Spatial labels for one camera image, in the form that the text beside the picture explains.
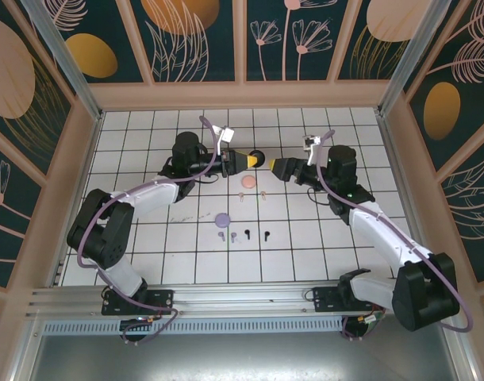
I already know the grey metal sheet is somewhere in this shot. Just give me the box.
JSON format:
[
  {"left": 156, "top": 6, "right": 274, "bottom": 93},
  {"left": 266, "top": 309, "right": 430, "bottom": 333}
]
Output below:
[{"left": 27, "top": 332, "right": 471, "bottom": 381}]

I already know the aluminium table side rail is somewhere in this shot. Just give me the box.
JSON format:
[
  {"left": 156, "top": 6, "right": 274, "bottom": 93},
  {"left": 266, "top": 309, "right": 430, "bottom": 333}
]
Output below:
[
  {"left": 47, "top": 110, "right": 105, "bottom": 287},
  {"left": 375, "top": 110, "right": 441, "bottom": 287}
]

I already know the aluminium frame post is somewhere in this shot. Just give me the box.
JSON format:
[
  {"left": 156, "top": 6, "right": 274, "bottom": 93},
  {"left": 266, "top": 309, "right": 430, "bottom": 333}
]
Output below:
[
  {"left": 376, "top": 0, "right": 463, "bottom": 117},
  {"left": 19, "top": 0, "right": 105, "bottom": 122}
]

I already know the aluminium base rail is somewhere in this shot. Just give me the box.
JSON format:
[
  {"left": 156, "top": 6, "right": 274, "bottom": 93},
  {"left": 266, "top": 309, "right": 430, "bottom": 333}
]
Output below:
[{"left": 25, "top": 279, "right": 463, "bottom": 321}]

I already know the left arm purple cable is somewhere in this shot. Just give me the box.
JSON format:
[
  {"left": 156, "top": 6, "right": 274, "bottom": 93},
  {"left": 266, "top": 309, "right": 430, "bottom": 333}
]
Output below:
[{"left": 77, "top": 115, "right": 223, "bottom": 345}]

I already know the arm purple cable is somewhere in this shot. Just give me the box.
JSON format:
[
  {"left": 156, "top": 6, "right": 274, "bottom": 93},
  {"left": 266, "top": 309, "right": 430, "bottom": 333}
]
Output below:
[
  {"left": 315, "top": 129, "right": 474, "bottom": 342},
  {"left": 77, "top": 115, "right": 223, "bottom": 345}
]

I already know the slotted grey cable duct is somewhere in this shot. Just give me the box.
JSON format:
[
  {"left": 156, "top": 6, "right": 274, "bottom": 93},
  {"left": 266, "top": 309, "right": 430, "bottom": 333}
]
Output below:
[{"left": 41, "top": 317, "right": 344, "bottom": 334}]

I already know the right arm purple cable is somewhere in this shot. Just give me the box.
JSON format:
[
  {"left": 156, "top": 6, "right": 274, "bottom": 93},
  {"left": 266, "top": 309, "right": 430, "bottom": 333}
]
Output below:
[{"left": 315, "top": 129, "right": 474, "bottom": 342}]

